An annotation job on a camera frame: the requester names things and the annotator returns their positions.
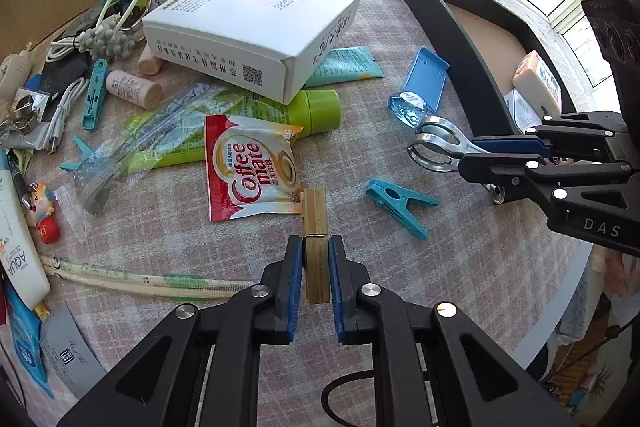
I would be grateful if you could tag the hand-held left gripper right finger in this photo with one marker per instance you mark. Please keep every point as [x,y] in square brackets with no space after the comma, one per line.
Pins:
[336,287]

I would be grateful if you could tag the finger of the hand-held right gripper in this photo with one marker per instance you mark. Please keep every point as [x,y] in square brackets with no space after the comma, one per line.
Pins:
[575,202]
[505,146]

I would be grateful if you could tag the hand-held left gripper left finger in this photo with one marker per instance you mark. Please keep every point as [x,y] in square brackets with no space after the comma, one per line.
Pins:
[295,287]

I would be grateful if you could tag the wooden clothespin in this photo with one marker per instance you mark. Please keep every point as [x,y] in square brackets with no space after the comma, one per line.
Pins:
[316,257]

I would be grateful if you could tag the blue plastic case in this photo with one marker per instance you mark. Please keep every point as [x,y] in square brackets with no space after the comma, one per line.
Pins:
[422,79]

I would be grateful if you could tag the black container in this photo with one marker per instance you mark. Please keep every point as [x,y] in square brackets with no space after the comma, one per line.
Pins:
[440,27]

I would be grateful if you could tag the chopsticks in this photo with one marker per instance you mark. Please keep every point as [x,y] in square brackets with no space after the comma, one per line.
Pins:
[150,283]

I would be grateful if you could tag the lime green tube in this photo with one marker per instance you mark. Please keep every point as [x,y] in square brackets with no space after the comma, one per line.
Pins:
[320,109]

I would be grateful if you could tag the clear plastic wrapper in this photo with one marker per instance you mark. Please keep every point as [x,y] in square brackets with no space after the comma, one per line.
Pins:
[150,132]

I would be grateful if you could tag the white cardboard box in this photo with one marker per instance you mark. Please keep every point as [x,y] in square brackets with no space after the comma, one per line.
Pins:
[240,22]

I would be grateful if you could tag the white paper packet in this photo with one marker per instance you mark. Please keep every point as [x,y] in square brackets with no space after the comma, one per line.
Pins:
[517,107]

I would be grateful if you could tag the orange soap pack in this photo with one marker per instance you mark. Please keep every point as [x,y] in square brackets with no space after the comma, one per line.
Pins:
[537,79]

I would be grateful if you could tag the red creamer sachet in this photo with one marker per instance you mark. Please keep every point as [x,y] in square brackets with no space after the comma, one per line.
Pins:
[250,167]

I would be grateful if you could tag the mint green tube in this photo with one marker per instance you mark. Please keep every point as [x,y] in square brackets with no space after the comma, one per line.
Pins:
[345,64]

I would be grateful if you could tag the grey foil sachet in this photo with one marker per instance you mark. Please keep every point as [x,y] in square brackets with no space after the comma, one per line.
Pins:
[70,352]

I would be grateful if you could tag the teal spiky plastic piece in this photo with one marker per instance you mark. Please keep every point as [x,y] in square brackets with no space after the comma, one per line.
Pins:
[82,164]

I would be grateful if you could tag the red cartoon figurine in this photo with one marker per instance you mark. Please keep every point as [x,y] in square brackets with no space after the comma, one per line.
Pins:
[44,212]

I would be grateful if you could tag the teal flat clip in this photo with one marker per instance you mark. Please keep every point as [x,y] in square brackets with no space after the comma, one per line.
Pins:
[96,94]

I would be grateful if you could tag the white sunscreen tube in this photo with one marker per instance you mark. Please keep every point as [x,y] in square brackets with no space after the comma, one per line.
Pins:
[20,247]

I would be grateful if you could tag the blue wipe sachet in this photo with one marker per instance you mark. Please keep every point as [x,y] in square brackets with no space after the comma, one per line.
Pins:
[22,347]

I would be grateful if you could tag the black pen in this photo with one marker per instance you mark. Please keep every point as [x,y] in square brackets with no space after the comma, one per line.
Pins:
[19,179]

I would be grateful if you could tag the black face mask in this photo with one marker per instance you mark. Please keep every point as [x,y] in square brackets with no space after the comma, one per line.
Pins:
[65,74]

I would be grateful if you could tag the white plug-in device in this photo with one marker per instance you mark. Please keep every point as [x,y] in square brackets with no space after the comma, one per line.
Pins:
[12,72]

